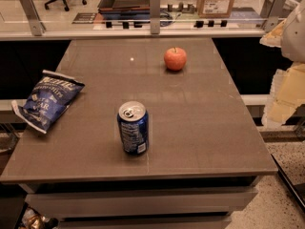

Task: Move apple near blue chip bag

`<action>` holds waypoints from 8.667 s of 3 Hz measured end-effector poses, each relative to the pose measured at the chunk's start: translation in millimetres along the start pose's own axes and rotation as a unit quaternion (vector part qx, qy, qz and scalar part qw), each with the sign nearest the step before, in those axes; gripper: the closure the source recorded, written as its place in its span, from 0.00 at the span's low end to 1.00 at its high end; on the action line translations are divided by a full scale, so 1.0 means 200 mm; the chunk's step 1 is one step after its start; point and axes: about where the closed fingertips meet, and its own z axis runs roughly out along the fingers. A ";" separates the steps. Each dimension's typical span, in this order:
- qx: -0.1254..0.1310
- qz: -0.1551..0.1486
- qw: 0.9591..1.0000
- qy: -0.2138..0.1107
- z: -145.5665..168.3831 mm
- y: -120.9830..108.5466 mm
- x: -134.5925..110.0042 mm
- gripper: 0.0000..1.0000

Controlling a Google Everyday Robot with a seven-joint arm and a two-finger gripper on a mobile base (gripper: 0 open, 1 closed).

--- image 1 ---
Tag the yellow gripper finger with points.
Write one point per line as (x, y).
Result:
(273, 37)
(287, 93)

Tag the red apple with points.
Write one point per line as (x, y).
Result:
(175, 59)

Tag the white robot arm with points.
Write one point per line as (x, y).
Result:
(293, 37)

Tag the blue chip bag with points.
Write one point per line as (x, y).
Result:
(48, 100)

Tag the cardboard box with label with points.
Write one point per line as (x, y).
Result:
(214, 8)

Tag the blue soda can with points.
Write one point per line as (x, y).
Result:
(133, 124)

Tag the right metal railing bracket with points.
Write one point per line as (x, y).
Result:
(270, 13)

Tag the metal railing bracket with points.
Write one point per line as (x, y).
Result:
(155, 16)
(270, 13)
(36, 26)

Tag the middle metal railing bracket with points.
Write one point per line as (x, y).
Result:
(155, 16)

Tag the left metal railing bracket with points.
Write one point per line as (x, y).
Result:
(36, 26)

